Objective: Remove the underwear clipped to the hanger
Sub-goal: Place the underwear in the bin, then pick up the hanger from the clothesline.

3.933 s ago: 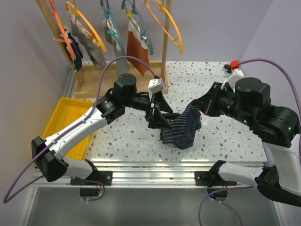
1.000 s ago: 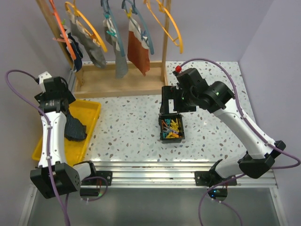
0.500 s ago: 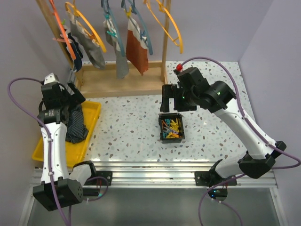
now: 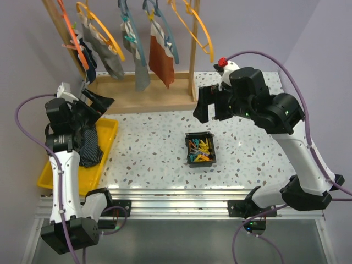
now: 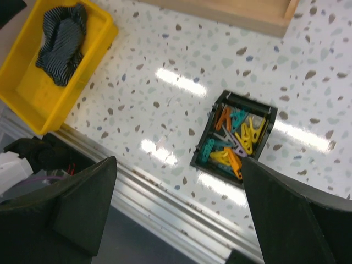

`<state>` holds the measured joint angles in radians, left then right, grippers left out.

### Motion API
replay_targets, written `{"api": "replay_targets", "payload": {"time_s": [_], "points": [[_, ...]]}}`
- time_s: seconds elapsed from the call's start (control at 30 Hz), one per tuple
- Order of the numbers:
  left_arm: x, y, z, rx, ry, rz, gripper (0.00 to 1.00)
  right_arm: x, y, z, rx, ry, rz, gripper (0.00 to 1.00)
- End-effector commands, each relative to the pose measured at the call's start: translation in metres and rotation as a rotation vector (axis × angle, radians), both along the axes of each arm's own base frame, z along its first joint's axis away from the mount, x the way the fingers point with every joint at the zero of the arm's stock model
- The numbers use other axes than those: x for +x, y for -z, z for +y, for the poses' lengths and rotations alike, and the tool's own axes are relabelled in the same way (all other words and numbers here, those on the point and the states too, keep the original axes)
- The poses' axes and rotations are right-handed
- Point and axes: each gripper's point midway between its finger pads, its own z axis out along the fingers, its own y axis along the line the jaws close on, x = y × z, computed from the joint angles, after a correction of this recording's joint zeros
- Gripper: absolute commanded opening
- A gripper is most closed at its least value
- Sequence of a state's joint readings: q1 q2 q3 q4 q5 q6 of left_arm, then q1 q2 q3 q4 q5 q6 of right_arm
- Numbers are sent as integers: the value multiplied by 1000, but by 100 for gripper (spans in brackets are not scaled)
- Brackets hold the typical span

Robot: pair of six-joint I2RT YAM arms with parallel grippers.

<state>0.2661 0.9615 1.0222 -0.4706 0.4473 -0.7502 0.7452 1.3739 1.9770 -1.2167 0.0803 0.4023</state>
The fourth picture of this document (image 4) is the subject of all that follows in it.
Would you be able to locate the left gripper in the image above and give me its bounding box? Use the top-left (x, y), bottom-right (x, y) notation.
top-left (68, 88), bottom-right (113, 130)

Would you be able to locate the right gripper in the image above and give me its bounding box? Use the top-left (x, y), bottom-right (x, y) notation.
top-left (194, 82), bottom-right (254, 123)

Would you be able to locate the navy striped underwear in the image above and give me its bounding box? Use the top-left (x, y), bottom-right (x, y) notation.
top-left (73, 126), bottom-right (104, 168)

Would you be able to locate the yellow plastic hanger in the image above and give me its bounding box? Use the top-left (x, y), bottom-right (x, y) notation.
top-left (167, 0), bottom-right (215, 63)

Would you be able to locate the rust orange underwear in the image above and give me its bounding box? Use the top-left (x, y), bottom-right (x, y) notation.
top-left (148, 21), bottom-right (175, 89)

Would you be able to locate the blue-grey hanger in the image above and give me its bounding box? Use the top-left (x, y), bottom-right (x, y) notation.
top-left (142, 0), bottom-right (180, 64)

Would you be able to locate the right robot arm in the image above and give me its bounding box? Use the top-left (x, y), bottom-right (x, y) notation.
top-left (193, 64), bottom-right (344, 218)

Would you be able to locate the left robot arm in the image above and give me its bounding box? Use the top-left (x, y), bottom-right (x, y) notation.
top-left (41, 89), bottom-right (114, 255)

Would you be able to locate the wooden hanger rack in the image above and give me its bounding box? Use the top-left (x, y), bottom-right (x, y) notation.
top-left (43, 1), bottom-right (197, 114)

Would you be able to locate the navy underwear on orange hanger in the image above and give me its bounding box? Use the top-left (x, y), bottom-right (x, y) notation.
top-left (74, 29), bottom-right (97, 85)

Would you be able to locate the grey underwear on yellow hanger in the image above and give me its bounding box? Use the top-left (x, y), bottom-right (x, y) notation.
top-left (77, 13), bottom-right (124, 80)

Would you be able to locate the grey underwear on teal hanger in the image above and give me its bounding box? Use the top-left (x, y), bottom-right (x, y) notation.
top-left (120, 23), bottom-right (150, 92)

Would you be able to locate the yellow hanger on rack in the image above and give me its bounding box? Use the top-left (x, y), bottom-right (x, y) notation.
top-left (76, 1), bottom-right (125, 62)

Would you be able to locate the teal hanger with grey underwear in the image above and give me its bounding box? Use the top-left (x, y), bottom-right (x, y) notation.
top-left (118, 0), bottom-right (147, 67)

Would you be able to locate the orange hanger on rack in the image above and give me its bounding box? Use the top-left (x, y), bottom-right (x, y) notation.
top-left (57, 0), bottom-right (89, 70)

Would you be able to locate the yellow plastic tray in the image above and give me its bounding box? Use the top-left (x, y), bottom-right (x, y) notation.
top-left (37, 116), bottom-right (119, 196)

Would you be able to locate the black clip box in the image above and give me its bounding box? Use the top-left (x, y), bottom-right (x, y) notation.
top-left (185, 131), bottom-right (217, 168)

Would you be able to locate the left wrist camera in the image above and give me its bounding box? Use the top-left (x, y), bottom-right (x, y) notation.
top-left (56, 82), bottom-right (78, 103)

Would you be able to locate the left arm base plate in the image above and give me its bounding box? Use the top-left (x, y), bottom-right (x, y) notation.
top-left (98, 200), bottom-right (131, 231)

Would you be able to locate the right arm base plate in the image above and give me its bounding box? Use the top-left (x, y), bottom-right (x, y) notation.
top-left (227, 200), bottom-right (277, 219)

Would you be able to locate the aluminium rail frame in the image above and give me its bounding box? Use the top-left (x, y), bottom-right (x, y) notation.
top-left (21, 82), bottom-right (339, 264)

